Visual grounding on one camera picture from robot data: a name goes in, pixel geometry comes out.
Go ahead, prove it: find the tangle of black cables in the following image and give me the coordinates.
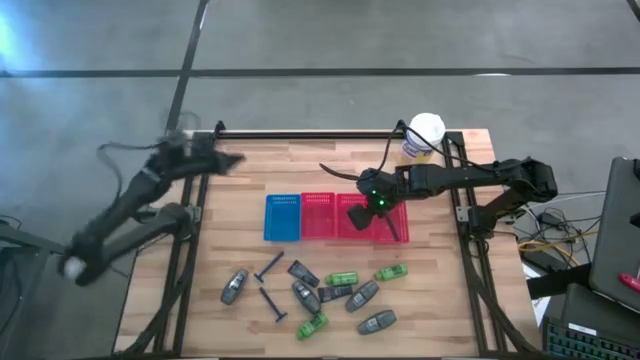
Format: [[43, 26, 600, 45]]
[[504, 189, 607, 271]]

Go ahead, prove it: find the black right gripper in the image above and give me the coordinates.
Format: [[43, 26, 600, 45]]
[[346, 167, 409, 243]]

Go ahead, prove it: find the dark navy toiletry tube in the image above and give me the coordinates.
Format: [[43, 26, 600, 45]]
[[287, 259, 321, 289], [317, 285, 354, 304]]

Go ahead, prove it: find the red handled tool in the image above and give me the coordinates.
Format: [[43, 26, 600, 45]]
[[618, 272, 640, 294]]

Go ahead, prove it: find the black backlit keyboard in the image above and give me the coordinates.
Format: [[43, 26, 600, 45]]
[[542, 317, 640, 360]]

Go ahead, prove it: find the dark grey box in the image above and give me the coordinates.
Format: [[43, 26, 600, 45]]
[[559, 282, 640, 332]]

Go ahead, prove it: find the wooden table with black edge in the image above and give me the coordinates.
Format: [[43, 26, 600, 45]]
[[114, 119, 541, 360]]

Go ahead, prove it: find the yellow cable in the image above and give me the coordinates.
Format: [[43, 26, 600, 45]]
[[517, 239, 581, 267]]

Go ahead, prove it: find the grey laptop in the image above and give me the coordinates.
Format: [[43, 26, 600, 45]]
[[588, 156, 640, 314]]

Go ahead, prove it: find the white yellow wipes canister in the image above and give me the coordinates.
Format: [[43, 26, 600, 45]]
[[397, 112, 447, 166]]

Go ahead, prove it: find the white paper sheet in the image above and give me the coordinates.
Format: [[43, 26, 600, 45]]
[[522, 262, 551, 326]]

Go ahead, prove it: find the grey metal side stand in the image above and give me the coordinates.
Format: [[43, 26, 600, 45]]
[[0, 214, 66, 360]]

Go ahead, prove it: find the dark blue disposable razor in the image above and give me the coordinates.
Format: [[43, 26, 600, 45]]
[[258, 286, 289, 324], [253, 250, 285, 284]]

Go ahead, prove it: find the green travel bottle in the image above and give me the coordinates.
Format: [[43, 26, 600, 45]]
[[296, 311, 330, 342], [324, 271, 360, 287], [374, 263, 409, 282]]

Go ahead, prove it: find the small red plastic basket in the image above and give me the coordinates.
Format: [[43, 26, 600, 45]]
[[300, 191, 337, 240]]

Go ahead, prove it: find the blue plastic basket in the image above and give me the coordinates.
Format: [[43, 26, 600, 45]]
[[263, 193, 303, 243]]

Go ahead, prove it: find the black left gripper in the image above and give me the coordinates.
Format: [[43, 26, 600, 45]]
[[188, 146, 246, 177]]

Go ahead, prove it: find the wide red plastic basket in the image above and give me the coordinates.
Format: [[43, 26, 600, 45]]
[[335, 192, 411, 244]]

